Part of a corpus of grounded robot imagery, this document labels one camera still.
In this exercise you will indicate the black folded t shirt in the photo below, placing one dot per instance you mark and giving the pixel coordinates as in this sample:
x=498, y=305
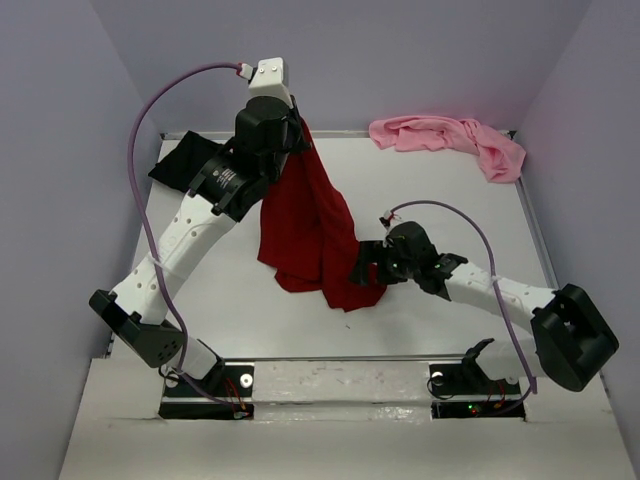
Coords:
x=178, y=169

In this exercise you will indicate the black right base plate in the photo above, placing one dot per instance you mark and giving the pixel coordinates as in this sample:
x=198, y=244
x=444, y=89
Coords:
x=461, y=390

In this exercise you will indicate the red t shirt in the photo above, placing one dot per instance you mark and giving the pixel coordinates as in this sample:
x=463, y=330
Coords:
x=307, y=234

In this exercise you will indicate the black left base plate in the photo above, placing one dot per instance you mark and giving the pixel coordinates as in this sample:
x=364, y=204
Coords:
x=233, y=393

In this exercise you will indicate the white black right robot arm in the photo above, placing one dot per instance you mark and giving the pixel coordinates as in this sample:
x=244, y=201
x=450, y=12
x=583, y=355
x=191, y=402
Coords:
x=569, y=340

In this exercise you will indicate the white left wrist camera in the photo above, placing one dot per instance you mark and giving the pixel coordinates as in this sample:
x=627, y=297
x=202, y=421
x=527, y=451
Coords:
x=267, y=79

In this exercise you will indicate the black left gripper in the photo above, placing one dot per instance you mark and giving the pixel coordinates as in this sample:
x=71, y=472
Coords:
x=300, y=142

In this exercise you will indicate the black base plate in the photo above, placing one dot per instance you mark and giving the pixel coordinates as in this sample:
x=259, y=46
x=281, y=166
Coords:
x=233, y=393
x=461, y=390

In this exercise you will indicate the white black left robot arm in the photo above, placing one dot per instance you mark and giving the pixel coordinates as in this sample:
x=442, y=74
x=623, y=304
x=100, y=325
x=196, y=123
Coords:
x=222, y=192

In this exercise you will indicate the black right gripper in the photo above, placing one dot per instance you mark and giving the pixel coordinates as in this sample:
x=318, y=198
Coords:
x=373, y=251

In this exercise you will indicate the pink t shirt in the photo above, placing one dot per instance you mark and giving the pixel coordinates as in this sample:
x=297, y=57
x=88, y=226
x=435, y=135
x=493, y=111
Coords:
x=499, y=158

